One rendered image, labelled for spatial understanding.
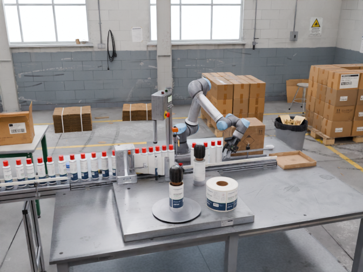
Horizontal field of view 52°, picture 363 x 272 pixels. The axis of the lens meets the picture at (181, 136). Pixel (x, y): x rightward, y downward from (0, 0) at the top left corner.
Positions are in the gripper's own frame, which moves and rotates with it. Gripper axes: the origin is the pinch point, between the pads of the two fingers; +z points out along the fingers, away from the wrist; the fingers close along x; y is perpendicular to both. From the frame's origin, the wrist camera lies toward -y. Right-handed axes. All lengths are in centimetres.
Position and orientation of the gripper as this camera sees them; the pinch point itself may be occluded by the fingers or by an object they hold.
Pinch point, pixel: (223, 157)
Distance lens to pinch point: 303.1
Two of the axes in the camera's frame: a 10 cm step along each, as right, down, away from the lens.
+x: 8.4, 4.0, 3.8
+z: -4.8, 8.6, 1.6
